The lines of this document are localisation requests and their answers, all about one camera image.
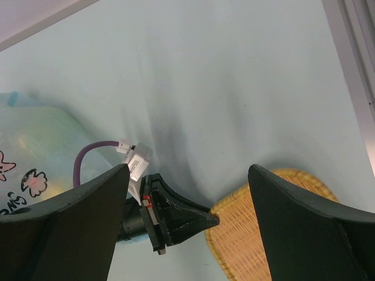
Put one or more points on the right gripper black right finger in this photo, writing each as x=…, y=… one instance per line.
x=307, y=236

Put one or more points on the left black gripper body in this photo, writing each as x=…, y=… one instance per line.
x=150, y=220

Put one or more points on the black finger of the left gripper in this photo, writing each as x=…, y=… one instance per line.
x=182, y=218

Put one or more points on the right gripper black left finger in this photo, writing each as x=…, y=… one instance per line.
x=71, y=236

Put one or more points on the woven bamboo tray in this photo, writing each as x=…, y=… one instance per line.
x=236, y=242

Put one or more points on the light blue plastic bag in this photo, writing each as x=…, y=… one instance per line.
x=44, y=152

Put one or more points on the aluminium frame rail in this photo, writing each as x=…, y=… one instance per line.
x=352, y=27

